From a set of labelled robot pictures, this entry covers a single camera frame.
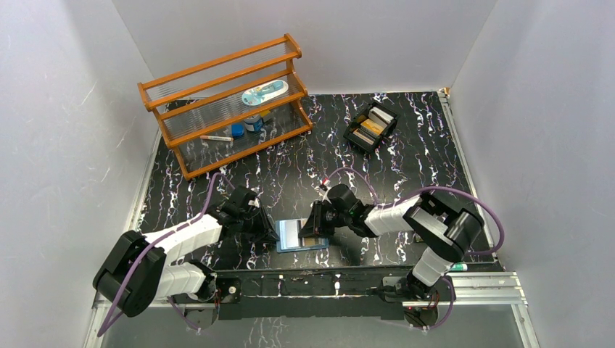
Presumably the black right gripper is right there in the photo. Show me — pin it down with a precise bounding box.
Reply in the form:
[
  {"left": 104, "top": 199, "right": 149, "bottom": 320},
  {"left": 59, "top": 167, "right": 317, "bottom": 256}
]
[{"left": 298, "top": 200, "right": 351, "bottom": 238}]

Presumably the orange credit card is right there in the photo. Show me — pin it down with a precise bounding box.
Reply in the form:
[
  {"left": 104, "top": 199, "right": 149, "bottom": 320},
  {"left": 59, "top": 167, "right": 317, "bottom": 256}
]
[{"left": 302, "top": 238, "right": 328, "bottom": 247}]

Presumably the blue card holder wallet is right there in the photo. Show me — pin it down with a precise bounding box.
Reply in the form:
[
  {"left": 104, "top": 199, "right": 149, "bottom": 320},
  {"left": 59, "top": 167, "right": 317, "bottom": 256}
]
[{"left": 276, "top": 218, "right": 331, "bottom": 254}]

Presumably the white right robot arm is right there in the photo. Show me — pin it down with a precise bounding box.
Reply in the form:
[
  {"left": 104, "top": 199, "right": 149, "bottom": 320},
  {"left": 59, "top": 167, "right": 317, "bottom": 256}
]
[{"left": 298, "top": 184, "right": 484, "bottom": 302}]

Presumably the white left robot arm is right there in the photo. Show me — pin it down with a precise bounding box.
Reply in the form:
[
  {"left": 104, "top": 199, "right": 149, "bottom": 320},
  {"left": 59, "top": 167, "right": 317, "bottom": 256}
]
[{"left": 93, "top": 186, "right": 279, "bottom": 317}]

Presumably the black card tray box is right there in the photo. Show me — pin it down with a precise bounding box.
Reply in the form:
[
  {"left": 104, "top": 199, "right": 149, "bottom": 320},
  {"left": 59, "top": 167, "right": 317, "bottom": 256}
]
[{"left": 343, "top": 101, "right": 400, "bottom": 154}]

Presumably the white orange marker pen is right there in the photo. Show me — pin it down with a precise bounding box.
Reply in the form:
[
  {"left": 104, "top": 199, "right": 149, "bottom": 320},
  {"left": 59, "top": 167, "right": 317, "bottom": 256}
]
[{"left": 200, "top": 135, "right": 234, "bottom": 142}]

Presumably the blue small box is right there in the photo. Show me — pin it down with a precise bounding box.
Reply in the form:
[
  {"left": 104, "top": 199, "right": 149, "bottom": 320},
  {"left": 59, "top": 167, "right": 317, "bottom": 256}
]
[{"left": 231, "top": 123, "right": 245, "bottom": 138}]

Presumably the small blue lidded jar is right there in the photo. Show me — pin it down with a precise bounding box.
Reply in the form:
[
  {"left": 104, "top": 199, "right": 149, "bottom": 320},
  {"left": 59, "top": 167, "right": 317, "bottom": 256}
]
[{"left": 243, "top": 114, "right": 263, "bottom": 133}]

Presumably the orange wooden shelf rack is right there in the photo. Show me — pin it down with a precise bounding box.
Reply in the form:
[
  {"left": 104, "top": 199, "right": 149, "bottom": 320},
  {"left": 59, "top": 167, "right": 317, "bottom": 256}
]
[{"left": 137, "top": 33, "right": 313, "bottom": 179}]

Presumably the white blue packaged item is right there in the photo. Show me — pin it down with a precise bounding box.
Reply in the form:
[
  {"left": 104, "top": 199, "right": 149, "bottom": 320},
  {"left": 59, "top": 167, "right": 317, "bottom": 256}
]
[{"left": 241, "top": 79, "right": 289, "bottom": 107}]

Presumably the green white marker pen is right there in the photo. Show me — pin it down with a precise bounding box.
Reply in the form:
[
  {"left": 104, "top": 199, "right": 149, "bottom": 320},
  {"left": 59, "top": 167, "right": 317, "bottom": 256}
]
[{"left": 450, "top": 262, "right": 469, "bottom": 272}]

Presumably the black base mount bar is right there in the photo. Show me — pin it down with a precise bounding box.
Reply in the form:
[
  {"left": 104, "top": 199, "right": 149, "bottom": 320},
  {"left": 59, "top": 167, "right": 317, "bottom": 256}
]
[{"left": 170, "top": 266, "right": 458, "bottom": 323}]

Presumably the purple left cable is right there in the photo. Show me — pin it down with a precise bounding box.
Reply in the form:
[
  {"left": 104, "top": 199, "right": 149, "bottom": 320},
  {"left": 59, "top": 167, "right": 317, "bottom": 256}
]
[{"left": 96, "top": 172, "right": 236, "bottom": 337}]

